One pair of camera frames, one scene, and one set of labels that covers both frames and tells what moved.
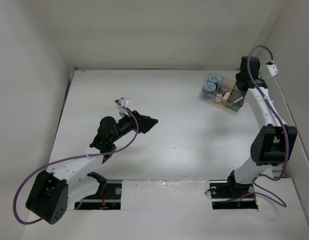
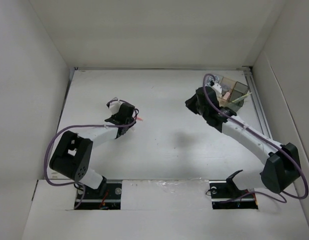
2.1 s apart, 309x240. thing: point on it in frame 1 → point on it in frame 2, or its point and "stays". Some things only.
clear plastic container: (211, 86) stays
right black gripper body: (238, 78) → (193, 105)
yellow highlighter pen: (238, 99) stays
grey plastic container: (236, 101) stays
